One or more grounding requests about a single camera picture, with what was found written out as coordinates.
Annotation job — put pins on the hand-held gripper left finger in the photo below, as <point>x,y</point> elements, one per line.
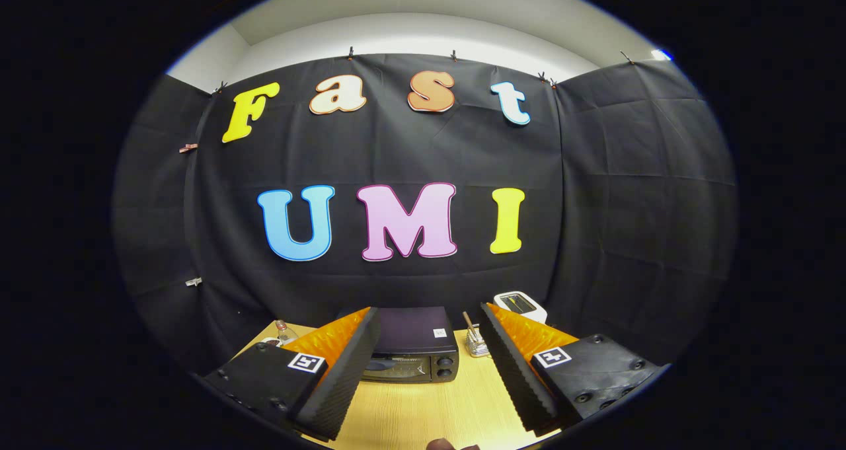
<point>350,371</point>

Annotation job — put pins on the clear plastic water bottle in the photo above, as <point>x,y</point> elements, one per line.
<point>285,334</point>

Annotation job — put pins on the wooden stick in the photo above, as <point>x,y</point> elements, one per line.
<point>468,322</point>

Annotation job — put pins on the white pop-up toaster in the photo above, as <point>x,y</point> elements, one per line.
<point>522,304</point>

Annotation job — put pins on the small ceiling light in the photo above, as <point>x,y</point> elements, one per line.
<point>661,55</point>

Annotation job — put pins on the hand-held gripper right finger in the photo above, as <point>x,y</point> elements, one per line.
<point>509,371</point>

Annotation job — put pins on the red-brown backdrop clip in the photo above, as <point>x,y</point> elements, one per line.
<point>189,148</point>

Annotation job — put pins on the black toaster oven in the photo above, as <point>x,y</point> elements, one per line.
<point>413,331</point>

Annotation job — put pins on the row of small dark clips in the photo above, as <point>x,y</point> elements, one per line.
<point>351,53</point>

